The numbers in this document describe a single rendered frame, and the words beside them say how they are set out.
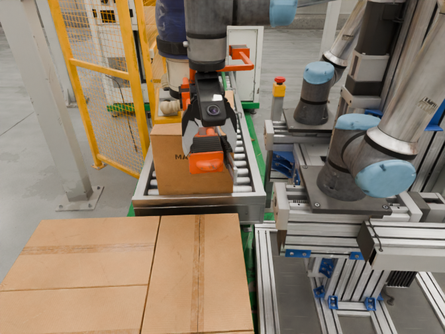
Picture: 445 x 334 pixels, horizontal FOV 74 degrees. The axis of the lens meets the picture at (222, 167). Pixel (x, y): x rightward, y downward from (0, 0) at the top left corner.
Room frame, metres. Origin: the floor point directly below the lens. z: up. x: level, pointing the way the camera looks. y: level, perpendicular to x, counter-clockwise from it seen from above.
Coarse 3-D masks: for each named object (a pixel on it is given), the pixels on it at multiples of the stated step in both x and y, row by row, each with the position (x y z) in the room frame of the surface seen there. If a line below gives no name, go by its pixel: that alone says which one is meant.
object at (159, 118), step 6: (156, 90) 1.28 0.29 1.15; (162, 90) 1.26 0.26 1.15; (168, 90) 1.21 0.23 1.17; (156, 96) 1.20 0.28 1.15; (156, 102) 1.14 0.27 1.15; (156, 108) 1.08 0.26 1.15; (156, 114) 1.02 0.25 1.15; (162, 114) 1.01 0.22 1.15; (168, 114) 1.01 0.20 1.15; (174, 114) 1.01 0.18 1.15; (180, 114) 1.02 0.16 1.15; (156, 120) 0.98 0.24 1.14; (162, 120) 0.98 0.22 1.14; (168, 120) 0.98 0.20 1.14; (174, 120) 0.99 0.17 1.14; (180, 120) 0.99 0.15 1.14
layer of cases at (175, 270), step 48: (48, 240) 0.95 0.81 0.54; (96, 240) 0.95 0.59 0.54; (144, 240) 0.95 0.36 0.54; (192, 240) 0.95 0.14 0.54; (240, 240) 0.95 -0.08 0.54; (0, 288) 0.70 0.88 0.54; (48, 288) 0.70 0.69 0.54; (96, 288) 0.70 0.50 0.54; (144, 288) 0.70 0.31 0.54; (192, 288) 0.70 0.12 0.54; (240, 288) 0.70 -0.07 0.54
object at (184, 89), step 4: (184, 84) 0.95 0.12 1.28; (188, 84) 0.95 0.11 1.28; (180, 88) 0.92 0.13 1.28; (184, 88) 0.94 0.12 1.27; (188, 88) 0.94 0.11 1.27; (180, 92) 0.88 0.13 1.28; (184, 92) 0.87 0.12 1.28; (188, 92) 0.87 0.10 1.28; (180, 96) 0.88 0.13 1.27; (184, 96) 0.87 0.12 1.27; (188, 96) 0.87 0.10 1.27; (180, 100) 0.90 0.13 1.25; (184, 100) 0.87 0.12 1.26; (180, 104) 0.88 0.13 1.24; (184, 104) 0.87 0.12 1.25; (180, 108) 0.88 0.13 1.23; (184, 108) 0.87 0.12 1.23
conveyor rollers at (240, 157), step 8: (240, 136) 1.97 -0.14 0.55; (240, 144) 1.86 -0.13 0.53; (240, 152) 1.77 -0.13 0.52; (240, 160) 1.68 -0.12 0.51; (240, 176) 1.51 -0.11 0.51; (152, 184) 1.39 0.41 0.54; (240, 184) 1.41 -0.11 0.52; (248, 184) 1.41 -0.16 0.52; (152, 192) 1.30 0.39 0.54; (240, 192) 1.32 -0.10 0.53; (248, 192) 1.32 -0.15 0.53
